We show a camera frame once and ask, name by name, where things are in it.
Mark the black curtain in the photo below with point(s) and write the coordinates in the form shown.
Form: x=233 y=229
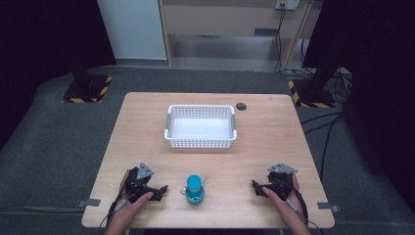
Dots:
x=381 y=81
x=42 y=49

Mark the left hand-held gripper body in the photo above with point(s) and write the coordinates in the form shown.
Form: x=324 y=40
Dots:
x=138 y=184

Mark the white panel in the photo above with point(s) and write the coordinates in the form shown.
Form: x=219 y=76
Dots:
x=132 y=29

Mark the person's right hand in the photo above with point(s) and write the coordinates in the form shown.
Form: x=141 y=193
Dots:
x=290 y=209

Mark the white wall power outlet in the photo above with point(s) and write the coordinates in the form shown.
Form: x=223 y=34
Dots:
x=287 y=4

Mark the white plastic basket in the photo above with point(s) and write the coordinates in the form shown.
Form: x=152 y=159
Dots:
x=200 y=129

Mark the black stand with striped base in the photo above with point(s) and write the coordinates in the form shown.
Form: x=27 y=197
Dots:
x=313 y=93
x=86 y=88

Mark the dark round table grommet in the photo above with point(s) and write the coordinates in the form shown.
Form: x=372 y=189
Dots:
x=241 y=106

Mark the clear bottle with blue cap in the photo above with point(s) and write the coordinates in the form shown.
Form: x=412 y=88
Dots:
x=195 y=192

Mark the grey table edge clamp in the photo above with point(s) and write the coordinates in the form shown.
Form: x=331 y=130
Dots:
x=88 y=202
x=328 y=206

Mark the person's left hand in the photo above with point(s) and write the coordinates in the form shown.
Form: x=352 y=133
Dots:
x=132 y=207

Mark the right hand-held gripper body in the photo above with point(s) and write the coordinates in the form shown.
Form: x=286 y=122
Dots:
x=281 y=181

